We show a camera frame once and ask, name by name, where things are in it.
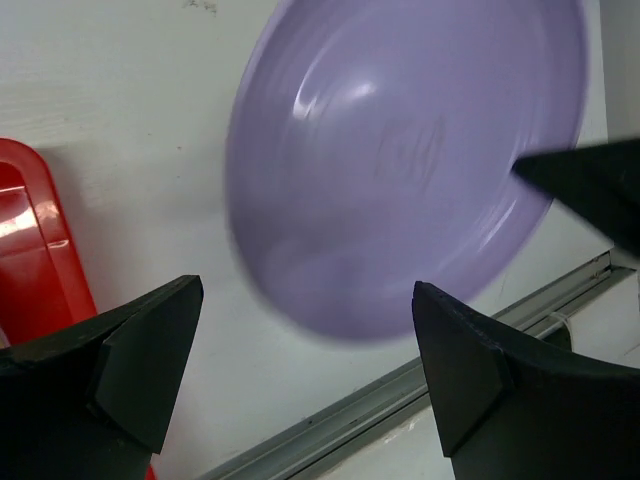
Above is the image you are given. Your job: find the purple plate back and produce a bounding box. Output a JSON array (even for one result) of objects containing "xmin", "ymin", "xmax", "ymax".
[{"xmin": 225, "ymin": 1, "xmax": 589, "ymax": 342}]

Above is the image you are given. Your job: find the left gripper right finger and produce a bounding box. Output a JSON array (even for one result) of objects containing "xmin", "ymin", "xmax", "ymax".
[{"xmin": 412, "ymin": 282, "xmax": 639, "ymax": 479}]

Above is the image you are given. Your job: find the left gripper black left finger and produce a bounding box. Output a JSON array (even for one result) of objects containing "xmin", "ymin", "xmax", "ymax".
[{"xmin": 1, "ymin": 275, "xmax": 204, "ymax": 479}]

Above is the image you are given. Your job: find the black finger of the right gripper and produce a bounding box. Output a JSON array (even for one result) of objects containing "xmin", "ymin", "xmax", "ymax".
[{"xmin": 512, "ymin": 138, "xmax": 639, "ymax": 257}]

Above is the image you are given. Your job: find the aluminium frame rail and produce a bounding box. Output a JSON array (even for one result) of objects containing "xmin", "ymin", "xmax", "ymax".
[{"xmin": 206, "ymin": 253, "xmax": 634, "ymax": 479}]

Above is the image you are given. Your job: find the red plastic bin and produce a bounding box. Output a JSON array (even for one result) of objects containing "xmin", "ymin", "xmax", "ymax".
[{"xmin": 1, "ymin": 138, "xmax": 97, "ymax": 345}]

